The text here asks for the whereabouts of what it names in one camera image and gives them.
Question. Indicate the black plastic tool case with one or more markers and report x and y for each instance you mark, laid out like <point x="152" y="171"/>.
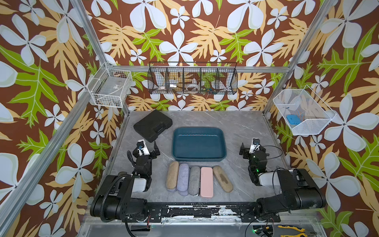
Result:
<point x="152" y="125"/>

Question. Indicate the yellow handled pliers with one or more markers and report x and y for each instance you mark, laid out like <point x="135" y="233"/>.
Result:
<point x="291" y="231"/>

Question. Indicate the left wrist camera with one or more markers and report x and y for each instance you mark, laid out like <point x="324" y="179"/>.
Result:
<point x="141" y="148"/>

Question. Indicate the black wire basket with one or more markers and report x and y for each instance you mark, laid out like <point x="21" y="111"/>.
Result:
<point x="192" y="78"/>

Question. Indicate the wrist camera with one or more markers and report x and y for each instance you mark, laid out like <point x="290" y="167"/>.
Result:
<point x="141" y="148"/>
<point x="255" y="145"/>

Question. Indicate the stained tan glasses case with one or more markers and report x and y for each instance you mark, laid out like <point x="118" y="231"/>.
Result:
<point x="223" y="179"/>

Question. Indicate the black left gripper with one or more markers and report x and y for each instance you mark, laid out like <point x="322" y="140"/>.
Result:
<point x="143" y="155"/>

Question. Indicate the white mesh basket right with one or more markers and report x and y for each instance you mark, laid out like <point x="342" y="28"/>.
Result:
<point x="314" y="112"/>

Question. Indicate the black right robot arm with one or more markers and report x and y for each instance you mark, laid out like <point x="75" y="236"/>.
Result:
<point x="294" y="189"/>

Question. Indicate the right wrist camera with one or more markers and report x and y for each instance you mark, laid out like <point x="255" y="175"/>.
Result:
<point x="255" y="145"/>

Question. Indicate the white wire basket left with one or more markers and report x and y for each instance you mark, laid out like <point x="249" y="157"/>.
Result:
<point x="109" y="87"/>

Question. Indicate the pink hard glasses case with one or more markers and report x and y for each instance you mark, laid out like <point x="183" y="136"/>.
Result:
<point x="206" y="182"/>

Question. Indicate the blue item in basket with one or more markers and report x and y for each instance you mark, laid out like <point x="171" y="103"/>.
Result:
<point x="293" y="120"/>

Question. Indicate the grey fabric glasses case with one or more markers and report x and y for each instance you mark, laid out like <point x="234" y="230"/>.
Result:
<point x="194" y="181"/>

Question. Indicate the lilac fabric glasses case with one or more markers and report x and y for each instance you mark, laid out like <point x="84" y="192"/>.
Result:
<point x="183" y="179"/>

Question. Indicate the tan fabric glasses case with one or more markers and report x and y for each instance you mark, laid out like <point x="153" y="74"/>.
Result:
<point x="172" y="176"/>

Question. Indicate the teal plastic storage box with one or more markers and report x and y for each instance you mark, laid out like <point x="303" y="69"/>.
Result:
<point x="198" y="144"/>

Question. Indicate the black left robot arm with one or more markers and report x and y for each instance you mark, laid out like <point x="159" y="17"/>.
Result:
<point x="114" y="200"/>

